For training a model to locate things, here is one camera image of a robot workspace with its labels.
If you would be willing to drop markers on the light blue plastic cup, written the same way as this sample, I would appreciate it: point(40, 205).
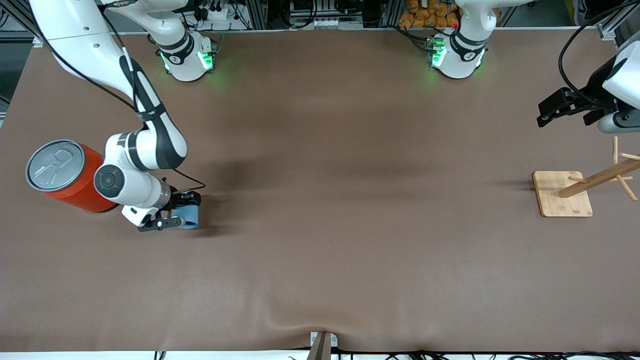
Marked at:
point(191, 215)

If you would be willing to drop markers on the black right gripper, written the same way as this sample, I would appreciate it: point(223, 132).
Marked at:
point(178, 197)

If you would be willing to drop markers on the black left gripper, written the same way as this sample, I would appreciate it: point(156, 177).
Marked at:
point(596, 83)

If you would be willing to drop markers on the wooden mug rack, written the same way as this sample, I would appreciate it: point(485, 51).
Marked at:
point(560, 200)

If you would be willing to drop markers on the white power strip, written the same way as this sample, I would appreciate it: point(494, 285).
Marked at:
point(215, 12)

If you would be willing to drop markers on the metal table clamp bracket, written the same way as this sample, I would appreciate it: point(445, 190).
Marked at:
point(322, 345)

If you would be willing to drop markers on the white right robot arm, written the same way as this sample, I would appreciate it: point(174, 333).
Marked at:
point(75, 30)

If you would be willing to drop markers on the bag of orange snacks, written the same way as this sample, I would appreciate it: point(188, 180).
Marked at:
point(425, 15)

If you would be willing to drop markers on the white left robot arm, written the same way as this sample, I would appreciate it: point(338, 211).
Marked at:
point(465, 50)

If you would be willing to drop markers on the orange can with silver lid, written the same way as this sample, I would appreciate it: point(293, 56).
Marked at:
point(75, 177)

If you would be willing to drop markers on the aluminium table frame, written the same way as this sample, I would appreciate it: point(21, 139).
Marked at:
point(255, 10)

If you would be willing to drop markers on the brown table cloth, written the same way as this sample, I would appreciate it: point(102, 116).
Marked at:
point(320, 225)

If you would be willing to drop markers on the white connector strip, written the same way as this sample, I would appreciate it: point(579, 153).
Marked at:
point(335, 23)

